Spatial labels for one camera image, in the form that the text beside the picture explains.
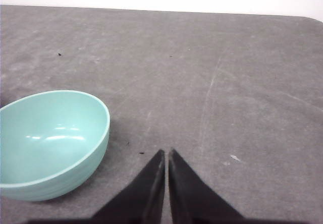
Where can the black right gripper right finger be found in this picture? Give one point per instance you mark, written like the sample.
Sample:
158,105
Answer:
191,198

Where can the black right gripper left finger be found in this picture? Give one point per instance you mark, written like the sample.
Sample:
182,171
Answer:
143,198

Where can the teal ceramic bowl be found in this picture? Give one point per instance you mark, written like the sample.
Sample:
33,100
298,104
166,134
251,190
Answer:
51,143

